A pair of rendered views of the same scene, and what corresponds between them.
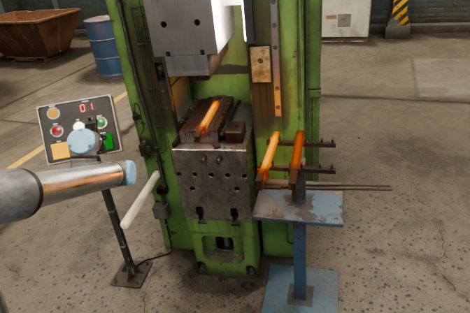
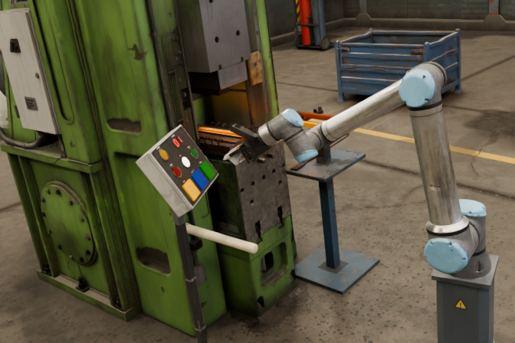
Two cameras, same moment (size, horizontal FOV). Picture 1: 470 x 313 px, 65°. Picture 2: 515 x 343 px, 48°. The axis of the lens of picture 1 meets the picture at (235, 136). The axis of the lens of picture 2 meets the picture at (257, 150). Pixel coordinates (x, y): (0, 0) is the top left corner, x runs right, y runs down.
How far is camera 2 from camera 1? 259 cm
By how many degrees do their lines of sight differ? 57
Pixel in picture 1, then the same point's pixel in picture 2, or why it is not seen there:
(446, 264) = (357, 202)
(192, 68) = (237, 76)
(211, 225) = (266, 239)
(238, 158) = (278, 149)
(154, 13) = (211, 31)
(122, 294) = not seen: outside the picture
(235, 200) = (280, 196)
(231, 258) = (277, 274)
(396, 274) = (349, 223)
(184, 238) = (212, 305)
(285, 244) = not seen: hidden behind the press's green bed
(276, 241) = not seen: hidden behind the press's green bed
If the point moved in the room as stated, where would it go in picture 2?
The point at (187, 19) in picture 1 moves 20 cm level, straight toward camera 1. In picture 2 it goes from (232, 31) to (271, 28)
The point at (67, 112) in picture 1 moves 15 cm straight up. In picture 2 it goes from (170, 151) to (164, 115)
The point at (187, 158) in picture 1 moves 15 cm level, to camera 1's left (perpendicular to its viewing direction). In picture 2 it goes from (247, 167) to (234, 179)
